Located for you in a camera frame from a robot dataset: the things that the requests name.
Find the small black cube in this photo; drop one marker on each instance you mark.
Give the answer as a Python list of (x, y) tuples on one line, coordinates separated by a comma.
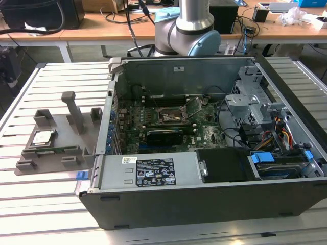
[(260, 15)]

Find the coin battery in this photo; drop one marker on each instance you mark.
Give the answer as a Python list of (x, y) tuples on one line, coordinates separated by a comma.
[(205, 101)]

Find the CPU socket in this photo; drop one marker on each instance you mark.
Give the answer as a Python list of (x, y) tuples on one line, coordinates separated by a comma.
[(167, 111)]

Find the crumpled white paper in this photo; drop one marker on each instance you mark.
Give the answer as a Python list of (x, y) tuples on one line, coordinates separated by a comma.
[(32, 26)]

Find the case wall label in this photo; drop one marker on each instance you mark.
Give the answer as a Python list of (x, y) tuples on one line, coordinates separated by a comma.
[(178, 69)]

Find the blue disk carrier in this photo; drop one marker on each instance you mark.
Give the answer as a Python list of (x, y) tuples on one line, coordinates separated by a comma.
[(263, 157)]

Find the black graphics card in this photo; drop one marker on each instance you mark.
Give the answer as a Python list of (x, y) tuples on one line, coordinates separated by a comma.
[(163, 137)]

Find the grey parts rack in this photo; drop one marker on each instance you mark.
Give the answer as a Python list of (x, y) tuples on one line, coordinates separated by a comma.
[(66, 132)]

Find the locking lever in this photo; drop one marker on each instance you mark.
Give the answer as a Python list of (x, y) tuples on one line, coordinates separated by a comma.
[(155, 102)]

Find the blue plastic clip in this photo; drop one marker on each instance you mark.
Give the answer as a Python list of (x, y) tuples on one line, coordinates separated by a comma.
[(308, 155)]

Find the hard disk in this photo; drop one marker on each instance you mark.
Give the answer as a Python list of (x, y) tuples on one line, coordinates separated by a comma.
[(276, 169)]

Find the cardboard box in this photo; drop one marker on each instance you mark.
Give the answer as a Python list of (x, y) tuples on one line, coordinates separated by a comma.
[(102, 5)]

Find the blue box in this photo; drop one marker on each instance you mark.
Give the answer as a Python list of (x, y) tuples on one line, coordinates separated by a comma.
[(313, 3)]

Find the long wooden desk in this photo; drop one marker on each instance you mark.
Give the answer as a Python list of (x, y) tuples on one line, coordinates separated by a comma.
[(115, 35)]

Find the green motherboard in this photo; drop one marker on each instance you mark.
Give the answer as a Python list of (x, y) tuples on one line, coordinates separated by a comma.
[(208, 127)]

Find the black desktop computer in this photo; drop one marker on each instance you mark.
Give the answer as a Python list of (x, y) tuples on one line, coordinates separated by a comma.
[(74, 15)]

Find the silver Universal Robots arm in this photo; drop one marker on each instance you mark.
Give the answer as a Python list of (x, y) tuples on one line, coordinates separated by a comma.
[(184, 25)]

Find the clear plastic bag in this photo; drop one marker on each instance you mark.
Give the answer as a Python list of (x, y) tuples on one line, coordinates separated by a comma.
[(291, 16)]

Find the blue card retainer clip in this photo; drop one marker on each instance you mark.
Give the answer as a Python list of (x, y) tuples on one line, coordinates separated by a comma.
[(109, 148), (110, 140), (111, 126), (111, 133)]

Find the silver CPU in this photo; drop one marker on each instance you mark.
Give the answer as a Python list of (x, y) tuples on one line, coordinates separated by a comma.
[(42, 137)]

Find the black speaker box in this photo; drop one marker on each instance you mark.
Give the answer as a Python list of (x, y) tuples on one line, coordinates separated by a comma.
[(224, 20)]

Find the grey power supply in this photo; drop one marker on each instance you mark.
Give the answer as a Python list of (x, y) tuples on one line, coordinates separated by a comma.
[(115, 168)]

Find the grey tray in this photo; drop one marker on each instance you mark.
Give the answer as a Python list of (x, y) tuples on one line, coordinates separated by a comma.
[(283, 7)]

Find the black plastic shroud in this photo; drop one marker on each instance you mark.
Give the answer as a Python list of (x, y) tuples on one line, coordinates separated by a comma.
[(222, 163)]

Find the white box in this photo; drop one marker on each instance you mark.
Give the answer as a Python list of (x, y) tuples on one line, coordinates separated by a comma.
[(310, 20)]

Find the black and grey PC case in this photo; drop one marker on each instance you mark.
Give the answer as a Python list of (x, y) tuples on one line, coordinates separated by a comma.
[(204, 204)]

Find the metal drive cage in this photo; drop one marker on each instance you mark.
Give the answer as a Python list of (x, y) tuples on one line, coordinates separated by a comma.
[(245, 102)]

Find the green RAM stick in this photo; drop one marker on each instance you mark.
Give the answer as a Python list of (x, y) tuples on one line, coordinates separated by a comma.
[(58, 149)]

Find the blue case latch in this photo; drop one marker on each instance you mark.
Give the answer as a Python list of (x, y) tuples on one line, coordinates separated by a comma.
[(81, 176)]

